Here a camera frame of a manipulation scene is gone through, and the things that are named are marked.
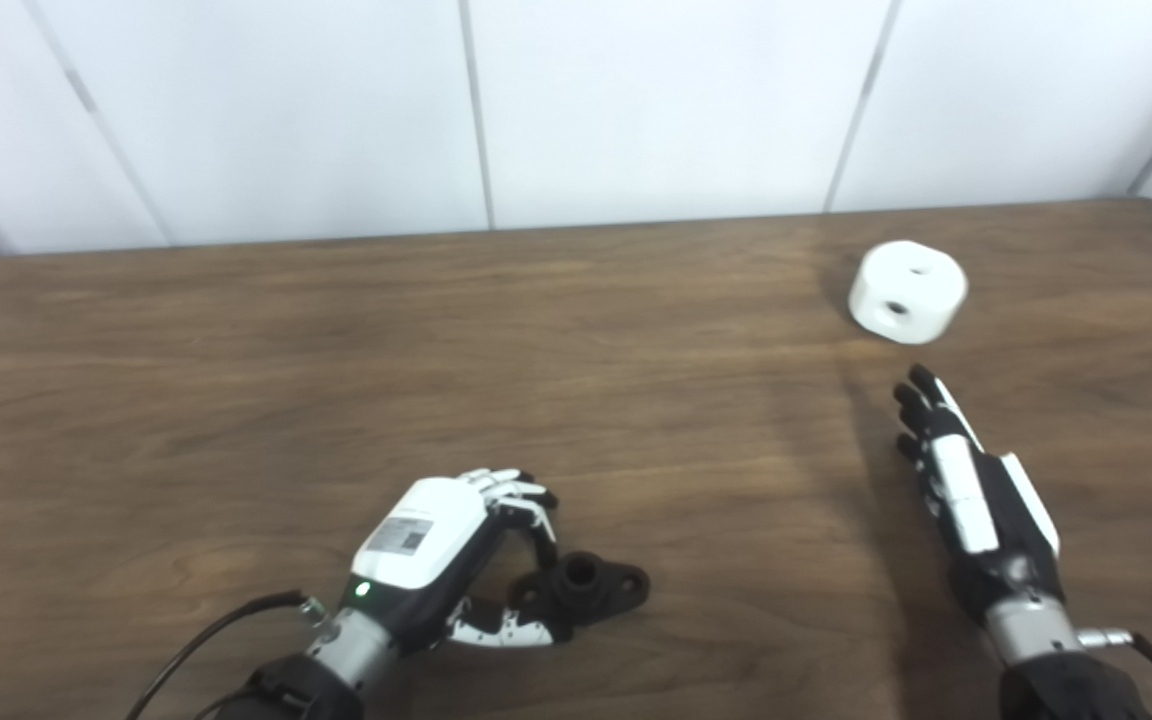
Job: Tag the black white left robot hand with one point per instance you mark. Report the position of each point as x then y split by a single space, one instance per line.
416 540

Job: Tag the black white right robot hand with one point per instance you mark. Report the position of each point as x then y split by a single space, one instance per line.
976 510

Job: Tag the black flanged holder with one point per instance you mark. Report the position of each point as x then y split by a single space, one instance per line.
601 590

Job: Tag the round white piece with holes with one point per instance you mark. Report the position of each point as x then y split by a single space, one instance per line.
911 295

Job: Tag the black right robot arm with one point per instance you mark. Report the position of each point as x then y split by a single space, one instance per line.
1046 660

